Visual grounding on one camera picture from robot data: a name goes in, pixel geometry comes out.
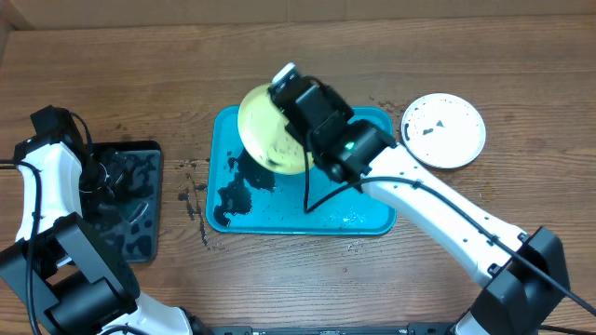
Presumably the yellow-rimmed plate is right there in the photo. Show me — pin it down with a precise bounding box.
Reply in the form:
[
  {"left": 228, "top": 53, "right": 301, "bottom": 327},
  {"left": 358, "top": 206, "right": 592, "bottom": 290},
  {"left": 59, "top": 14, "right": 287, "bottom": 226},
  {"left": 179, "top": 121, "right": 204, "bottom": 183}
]
[{"left": 237, "top": 85, "right": 314, "bottom": 175}]

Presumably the white plate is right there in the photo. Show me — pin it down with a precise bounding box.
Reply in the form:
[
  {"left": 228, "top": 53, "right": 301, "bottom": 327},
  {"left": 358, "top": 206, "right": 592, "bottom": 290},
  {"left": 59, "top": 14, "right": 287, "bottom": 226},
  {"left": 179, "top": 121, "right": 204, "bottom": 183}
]
[{"left": 400, "top": 93, "right": 487, "bottom": 169}]

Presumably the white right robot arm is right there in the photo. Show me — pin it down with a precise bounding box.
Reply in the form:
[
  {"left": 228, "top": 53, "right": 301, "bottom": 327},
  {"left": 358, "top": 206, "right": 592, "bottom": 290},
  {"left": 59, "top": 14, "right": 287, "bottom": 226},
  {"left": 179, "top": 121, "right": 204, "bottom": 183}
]
[{"left": 268, "top": 73, "right": 595, "bottom": 335}]

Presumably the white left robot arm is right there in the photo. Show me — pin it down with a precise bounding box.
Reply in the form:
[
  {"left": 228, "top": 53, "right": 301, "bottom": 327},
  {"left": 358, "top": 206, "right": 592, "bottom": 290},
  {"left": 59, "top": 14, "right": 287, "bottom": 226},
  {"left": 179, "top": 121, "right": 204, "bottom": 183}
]
[{"left": 1, "top": 105, "right": 208, "bottom": 334}]

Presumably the black water tray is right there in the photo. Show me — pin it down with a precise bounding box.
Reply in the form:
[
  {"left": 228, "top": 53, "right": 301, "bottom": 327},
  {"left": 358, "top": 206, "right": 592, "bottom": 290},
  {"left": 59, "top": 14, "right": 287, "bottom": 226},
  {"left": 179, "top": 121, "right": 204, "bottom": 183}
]
[{"left": 84, "top": 141, "right": 163, "bottom": 263}]

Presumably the blue plastic tray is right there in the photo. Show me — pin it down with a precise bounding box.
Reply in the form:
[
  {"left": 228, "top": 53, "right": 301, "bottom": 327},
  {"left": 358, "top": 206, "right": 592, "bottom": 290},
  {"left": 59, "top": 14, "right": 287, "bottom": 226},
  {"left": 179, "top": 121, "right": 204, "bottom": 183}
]
[{"left": 205, "top": 106, "right": 397, "bottom": 235}]

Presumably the cardboard backdrop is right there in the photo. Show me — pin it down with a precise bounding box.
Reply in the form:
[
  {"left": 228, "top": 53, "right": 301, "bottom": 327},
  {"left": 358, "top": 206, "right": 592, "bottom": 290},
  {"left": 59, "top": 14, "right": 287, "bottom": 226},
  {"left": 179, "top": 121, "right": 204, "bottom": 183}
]
[{"left": 1, "top": 0, "right": 595, "bottom": 30}]

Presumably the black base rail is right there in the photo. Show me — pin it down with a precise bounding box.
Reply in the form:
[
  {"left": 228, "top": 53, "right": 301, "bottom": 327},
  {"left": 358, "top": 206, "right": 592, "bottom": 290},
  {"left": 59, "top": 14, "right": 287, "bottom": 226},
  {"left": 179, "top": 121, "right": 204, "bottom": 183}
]
[{"left": 208, "top": 322, "right": 454, "bottom": 335}]

